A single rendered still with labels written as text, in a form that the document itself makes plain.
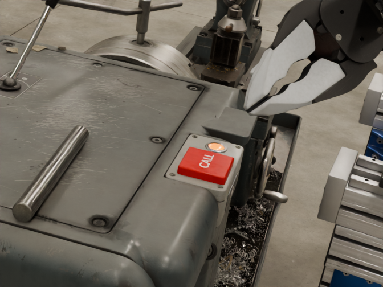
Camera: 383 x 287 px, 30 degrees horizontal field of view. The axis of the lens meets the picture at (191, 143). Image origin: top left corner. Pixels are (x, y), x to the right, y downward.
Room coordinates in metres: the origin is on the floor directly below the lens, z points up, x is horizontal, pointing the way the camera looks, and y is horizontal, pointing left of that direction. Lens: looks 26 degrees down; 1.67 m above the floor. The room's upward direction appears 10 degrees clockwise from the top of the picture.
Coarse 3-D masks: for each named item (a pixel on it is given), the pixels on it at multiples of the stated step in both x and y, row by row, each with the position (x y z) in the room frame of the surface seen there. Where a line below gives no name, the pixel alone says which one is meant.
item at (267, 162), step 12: (276, 132) 1.95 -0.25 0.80; (252, 144) 1.75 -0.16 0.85; (264, 144) 1.96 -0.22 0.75; (252, 156) 1.75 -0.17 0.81; (264, 156) 1.77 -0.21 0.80; (240, 168) 1.75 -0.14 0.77; (252, 168) 1.75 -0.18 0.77; (264, 168) 1.75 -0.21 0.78; (240, 180) 1.75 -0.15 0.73; (252, 180) 1.82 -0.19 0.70; (264, 180) 1.74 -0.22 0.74; (240, 192) 1.75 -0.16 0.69; (240, 204) 1.75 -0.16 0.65
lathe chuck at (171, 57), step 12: (120, 36) 1.31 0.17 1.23; (132, 36) 1.30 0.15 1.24; (96, 48) 1.25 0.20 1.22; (132, 48) 1.23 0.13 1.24; (144, 48) 1.24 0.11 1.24; (156, 48) 1.26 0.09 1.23; (168, 48) 1.29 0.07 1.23; (168, 60) 1.24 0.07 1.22; (180, 60) 1.27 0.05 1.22; (180, 72) 1.22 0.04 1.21; (192, 72) 1.26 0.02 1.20
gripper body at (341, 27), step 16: (336, 0) 0.63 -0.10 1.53; (352, 0) 0.63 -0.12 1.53; (368, 0) 0.64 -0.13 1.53; (320, 16) 0.62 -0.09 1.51; (336, 16) 0.62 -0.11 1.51; (352, 16) 0.63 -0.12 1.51; (368, 16) 0.63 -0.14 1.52; (320, 32) 0.61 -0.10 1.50; (336, 32) 0.62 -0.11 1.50; (352, 32) 0.62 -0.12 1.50; (368, 32) 0.63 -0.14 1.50; (320, 48) 0.65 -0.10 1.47; (336, 48) 0.62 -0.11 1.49; (352, 48) 0.61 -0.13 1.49; (368, 48) 0.62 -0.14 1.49
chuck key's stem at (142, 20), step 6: (144, 0) 1.26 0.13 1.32; (150, 0) 1.27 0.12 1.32; (138, 6) 1.26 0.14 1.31; (144, 6) 1.26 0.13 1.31; (144, 12) 1.26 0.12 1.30; (138, 18) 1.26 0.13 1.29; (144, 18) 1.26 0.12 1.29; (138, 24) 1.26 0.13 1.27; (144, 24) 1.26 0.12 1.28; (138, 30) 1.26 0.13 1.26; (144, 30) 1.26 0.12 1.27; (138, 36) 1.26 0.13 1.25; (144, 36) 1.27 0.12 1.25; (138, 42) 1.26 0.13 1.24
